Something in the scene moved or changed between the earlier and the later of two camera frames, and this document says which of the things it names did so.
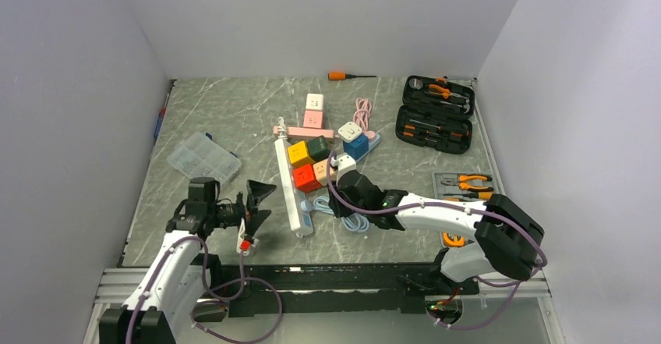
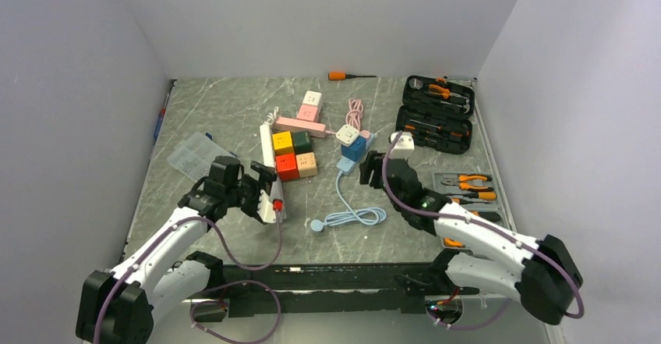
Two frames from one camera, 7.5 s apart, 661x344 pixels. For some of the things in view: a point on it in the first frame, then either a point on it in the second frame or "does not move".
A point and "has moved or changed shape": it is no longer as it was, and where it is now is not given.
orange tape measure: [451, 239] does not move
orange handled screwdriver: [343, 76] does not move
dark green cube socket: [318, 148] -> [302, 141]
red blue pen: [160, 118] does not move
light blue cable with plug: [356, 222] has moved or changed shape
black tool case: [436, 113] does not move
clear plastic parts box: [199, 157] does not move
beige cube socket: [320, 168] -> [306, 164]
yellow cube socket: [298, 154] -> [282, 143]
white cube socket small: [348, 131] does not move
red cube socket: [305, 178] -> [288, 168]
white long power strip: [297, 203] -> [269, 158]
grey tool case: [466, 186] does not move
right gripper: [337, 211] -> [372, 162]
